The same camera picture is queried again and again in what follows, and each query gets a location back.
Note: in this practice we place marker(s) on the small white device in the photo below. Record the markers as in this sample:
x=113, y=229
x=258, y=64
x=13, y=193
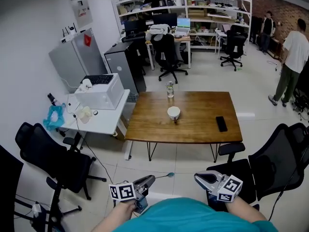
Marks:
x=87, y=84

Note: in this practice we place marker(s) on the black mesh office chair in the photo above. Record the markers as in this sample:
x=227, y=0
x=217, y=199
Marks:
x=270, y=168
x=53, y=161

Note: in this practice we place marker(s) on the black computer tower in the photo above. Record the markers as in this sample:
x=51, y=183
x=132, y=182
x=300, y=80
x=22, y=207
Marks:
x=125, y=66

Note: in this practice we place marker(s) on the person's left hand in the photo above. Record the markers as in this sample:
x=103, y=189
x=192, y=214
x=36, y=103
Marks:
x=125, y=207

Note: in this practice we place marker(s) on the wooden top desk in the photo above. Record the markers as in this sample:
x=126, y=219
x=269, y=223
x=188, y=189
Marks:
x=173, y=39

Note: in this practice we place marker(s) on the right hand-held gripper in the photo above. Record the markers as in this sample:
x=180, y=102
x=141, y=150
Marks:
x=229, y=187

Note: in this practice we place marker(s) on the open laptop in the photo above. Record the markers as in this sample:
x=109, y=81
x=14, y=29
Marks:
x=183, y=25

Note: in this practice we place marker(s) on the black panel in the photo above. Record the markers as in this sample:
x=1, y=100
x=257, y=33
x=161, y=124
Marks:
x=8, y=190

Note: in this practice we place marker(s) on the grey fridge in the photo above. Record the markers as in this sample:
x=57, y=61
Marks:
x=72, y=59

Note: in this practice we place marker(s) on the grey white jacket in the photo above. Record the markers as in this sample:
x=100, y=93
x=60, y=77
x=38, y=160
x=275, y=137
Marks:
x=158, y=31

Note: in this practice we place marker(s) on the red sticker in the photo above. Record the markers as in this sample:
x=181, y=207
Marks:
x=87, y=40

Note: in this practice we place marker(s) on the white wall poster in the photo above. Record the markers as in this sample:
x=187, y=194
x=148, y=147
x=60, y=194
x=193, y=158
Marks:
x=82, y=12

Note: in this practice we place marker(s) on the person's left forearm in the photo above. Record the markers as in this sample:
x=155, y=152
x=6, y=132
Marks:
x=111, y=220

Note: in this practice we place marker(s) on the white desk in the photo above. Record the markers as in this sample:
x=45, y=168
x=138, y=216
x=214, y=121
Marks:
x=103, y=123

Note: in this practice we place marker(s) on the black tape roll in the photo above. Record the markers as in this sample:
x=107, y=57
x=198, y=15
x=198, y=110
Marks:
x=95, y=112

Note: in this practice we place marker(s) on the person's teal shirt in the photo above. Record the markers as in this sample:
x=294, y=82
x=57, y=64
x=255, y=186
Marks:
x=188, y=216

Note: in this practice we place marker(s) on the white router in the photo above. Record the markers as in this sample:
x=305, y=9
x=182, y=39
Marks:
x=69, y=34

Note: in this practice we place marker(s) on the black phone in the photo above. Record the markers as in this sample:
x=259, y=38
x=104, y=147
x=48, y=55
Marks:
x=221, y=124

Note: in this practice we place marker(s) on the wooden table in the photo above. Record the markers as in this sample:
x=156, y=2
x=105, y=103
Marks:
x=193, y=122

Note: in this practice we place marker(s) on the person's right forearm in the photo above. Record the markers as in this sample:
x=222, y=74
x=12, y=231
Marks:
x=246, y=213

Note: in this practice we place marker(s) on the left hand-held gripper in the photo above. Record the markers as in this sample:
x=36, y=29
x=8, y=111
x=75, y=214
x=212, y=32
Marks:
x=122, y=191

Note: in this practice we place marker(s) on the cardboard box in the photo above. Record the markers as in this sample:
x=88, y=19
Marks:
x=120, y=128

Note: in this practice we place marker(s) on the white storage shelf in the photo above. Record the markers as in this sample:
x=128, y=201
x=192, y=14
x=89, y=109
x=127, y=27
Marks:
x=205, y=6

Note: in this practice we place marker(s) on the black keyboard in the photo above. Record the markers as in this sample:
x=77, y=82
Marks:
x=97, y=79

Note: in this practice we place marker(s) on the white ceramic mug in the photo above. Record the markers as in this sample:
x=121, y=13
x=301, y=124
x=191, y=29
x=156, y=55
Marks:
x=173, y=113

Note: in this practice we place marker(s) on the black computer monitor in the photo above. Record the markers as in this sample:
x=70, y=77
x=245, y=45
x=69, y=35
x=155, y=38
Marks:
x=165, y=19
x=134, y=26

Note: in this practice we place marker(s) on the teal plastic bag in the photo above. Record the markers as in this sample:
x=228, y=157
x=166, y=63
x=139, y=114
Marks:
x=54, y=117

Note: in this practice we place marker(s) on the white microwave oven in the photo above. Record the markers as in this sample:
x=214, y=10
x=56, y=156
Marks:
x=101, y=95

